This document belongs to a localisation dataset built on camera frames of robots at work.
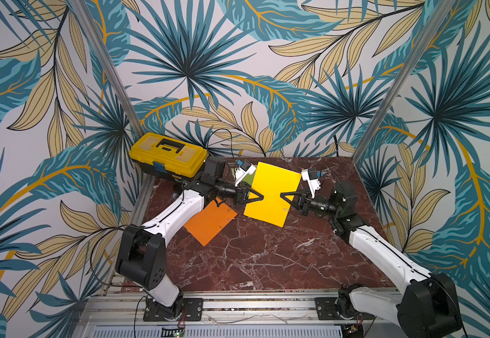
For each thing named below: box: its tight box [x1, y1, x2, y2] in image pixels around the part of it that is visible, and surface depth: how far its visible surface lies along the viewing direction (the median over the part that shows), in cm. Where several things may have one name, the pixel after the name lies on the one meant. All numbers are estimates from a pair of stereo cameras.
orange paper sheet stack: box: [183, 200, 238, 248], surface depth 94 cm
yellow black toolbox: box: [128, 131, 210, 179], surface depth 101 cm
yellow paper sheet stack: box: [243, 161, 303, 228], surface depth 72 cm
